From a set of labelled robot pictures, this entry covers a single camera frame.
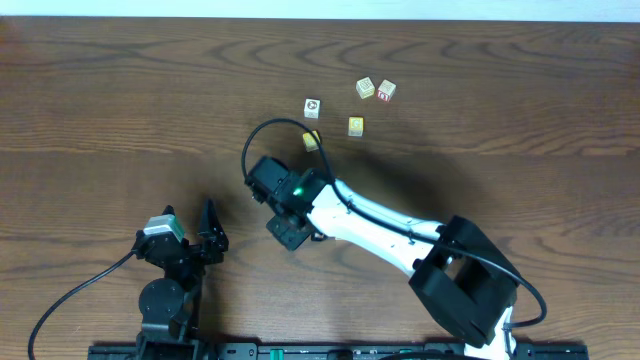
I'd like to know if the white block soccer ball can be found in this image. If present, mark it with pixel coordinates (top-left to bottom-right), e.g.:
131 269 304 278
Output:
304 98 321 119

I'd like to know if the yellow letter G block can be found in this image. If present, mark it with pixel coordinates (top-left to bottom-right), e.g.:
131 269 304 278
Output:
348 117 364 137

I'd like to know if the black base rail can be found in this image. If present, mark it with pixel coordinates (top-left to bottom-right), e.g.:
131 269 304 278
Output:
87 341 589 360

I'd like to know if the wooden block red letter side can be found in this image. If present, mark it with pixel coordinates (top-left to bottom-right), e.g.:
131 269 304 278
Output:
376 79 397 102

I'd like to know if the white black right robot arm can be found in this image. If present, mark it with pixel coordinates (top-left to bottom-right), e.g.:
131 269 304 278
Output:
245 156 518 359

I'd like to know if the yellow letter W block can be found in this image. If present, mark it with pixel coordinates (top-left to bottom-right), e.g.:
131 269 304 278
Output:
302 130 321 152

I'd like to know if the wooden block yellow trim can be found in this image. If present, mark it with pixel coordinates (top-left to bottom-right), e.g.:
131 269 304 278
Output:
355 77 376 99

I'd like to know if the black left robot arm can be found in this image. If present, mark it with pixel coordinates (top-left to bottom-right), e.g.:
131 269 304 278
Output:
132 199 229 360

